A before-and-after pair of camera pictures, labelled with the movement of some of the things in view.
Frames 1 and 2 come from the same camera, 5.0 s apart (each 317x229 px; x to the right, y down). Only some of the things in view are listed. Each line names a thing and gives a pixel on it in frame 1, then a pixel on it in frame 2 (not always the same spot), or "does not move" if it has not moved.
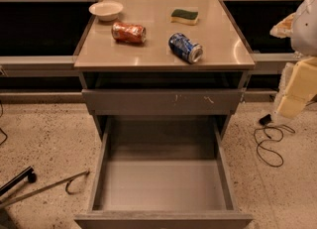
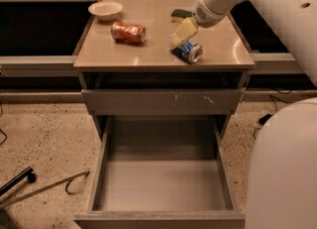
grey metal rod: (28, 194) does not move
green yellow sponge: (183, 16) does not move
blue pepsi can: (185, 48) does not move
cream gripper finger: (300, 87) to (203, 16)
